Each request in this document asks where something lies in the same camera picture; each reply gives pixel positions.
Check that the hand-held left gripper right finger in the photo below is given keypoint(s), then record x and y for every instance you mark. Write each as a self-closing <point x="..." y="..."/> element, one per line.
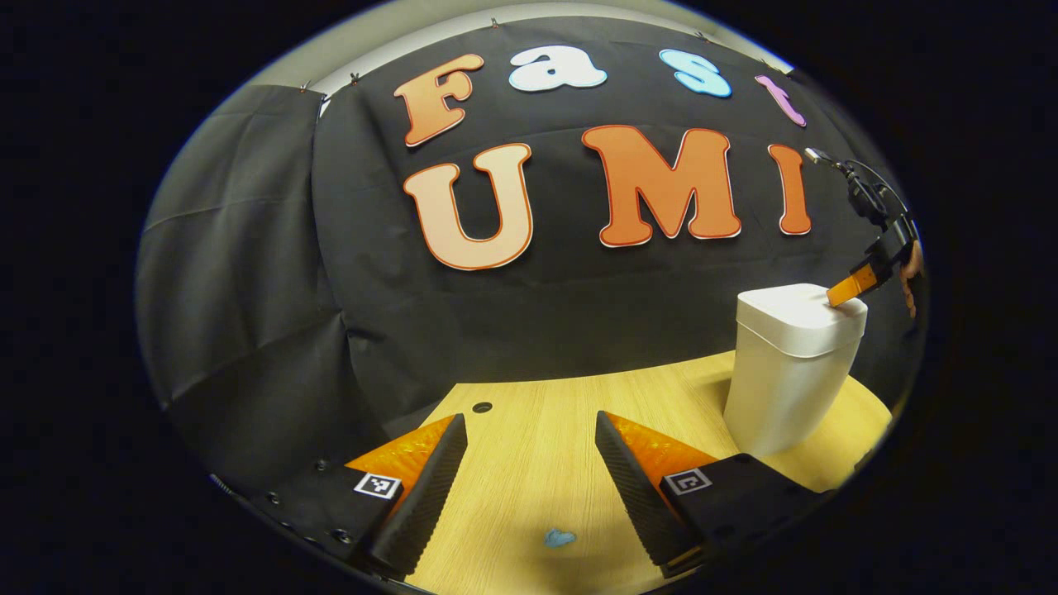
<point x="632" y="487"/>

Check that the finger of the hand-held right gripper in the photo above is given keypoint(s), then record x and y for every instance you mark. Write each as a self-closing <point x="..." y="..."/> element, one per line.
<point x="853" y="286"/>

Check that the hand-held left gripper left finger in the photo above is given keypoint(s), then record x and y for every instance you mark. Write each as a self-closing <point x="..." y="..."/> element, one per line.
<point x="426" y="496"/>

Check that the blue paper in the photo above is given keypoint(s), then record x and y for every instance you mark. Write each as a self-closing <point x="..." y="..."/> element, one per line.
<point x="558" y="539"/>

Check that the white desktop garbage bin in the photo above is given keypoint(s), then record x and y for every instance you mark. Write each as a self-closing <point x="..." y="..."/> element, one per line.
<point x="785" y="372"/>

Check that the wooden desktop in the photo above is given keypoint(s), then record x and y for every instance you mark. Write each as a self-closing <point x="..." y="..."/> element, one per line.
<point x="537" y="463"/>

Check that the black backdrop cloth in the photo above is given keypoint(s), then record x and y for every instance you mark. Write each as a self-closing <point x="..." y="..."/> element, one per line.
<point x="331" y="330"/>

